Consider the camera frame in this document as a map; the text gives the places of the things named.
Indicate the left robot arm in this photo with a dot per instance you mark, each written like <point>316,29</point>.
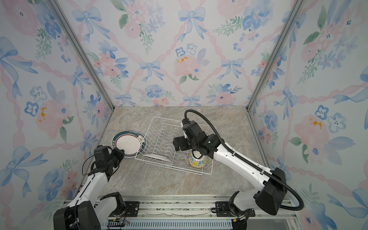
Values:
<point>83,213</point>

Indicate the corner aluminium profile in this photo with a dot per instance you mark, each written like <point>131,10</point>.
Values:
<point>66,26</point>
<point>290,22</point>

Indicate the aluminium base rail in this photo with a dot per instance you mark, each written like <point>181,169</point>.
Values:
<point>196,212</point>

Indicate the yellow blue patterned bowl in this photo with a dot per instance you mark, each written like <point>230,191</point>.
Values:
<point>197,163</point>

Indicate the green red rimmed plate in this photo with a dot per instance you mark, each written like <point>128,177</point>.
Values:
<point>132,143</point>

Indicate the right corner aluminium profile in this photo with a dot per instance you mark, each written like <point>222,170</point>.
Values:
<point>290,22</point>

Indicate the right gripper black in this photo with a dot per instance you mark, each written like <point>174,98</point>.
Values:
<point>182,141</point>

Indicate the left corner aluminium profile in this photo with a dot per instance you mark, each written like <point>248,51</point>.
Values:
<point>66,26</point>

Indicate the white wire dish rack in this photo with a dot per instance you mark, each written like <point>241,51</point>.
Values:
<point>160,149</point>

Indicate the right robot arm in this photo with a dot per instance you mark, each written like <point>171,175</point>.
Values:
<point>267,194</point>

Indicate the clear glass front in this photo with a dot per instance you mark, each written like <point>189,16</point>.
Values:
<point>182,158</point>

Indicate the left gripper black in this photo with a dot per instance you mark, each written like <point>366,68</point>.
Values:
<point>119,153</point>

